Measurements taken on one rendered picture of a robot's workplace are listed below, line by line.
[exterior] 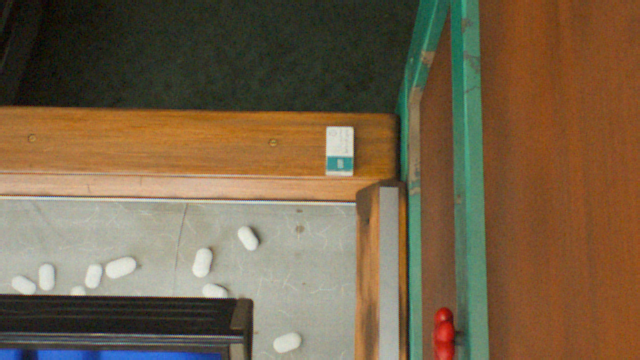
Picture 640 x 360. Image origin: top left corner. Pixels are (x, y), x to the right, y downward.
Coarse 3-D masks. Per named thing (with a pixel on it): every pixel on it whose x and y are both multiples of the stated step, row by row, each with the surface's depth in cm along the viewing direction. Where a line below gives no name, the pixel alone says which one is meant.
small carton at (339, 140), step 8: (328, 128) 113; (336, 128) 113; (344, 128) 113; (352, 128) 113; (328, 136) 112; (336, 136) 112; (344, 136) 112; (352, 136) 112; (328, 144) 112; (336, 144) 112; (344, 144) 112; (352, 144) 112; (328, 152) 112; (336, 152) 112; (344, 152) 112; (352, 152) 112; (328, 160) 111; (336, 160) 112; (344, 160) 112; (352, 160) 112; (328, 168) 111; (336, 168) 111; (344, 168) 111; (352, 168) 111
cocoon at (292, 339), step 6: (282, 336) 109; (288, 336) 108; (294, 336) 108; (276, 342) 108; (282, 342) 108; (288, 342) 108; (294, 342) 108; (300, 342) 109; (276, 348) 108; (282, 348) 108; (288, 348) 108; (294, 348) 109
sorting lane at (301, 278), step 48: (0, 240) 113; (48, 240) 113; (96, 240) 113; (144, 240) 113; (192, 240) 113; (240, 240) 113; (288, 240) 113; (336, 240) 113; (0, 288) 112; (96, 288) 112; (144, 288) 112; (192, 288) 112; (240, 288) 112; (288, 288) 112; (336, 288) 112; (336, 336) 110
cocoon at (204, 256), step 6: (198, 252) 111; (204, 252) 111; (210, 252) 111; (198, 258) 111; (204, 258) 111; (210, 258) 111; (198, 264) 111; (204, 264) 111; (198, 270) 110; (204, 270) 111
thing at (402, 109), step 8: (400, 96) 117; (400, 104) 117; (400, 112) 117; (400, 120) 116; (400, 128) 116; (400, 136) 116; (400, 144) 116; (400, 152) 115; (400, 160) 115; (400, 168) 115; (400, 176) 115; (408, 304) 101; (408, 312) 101; (408, 320) 101; (408, 328) 101; (408, 336) 100; (408, 344) 100; (408, 352) 100
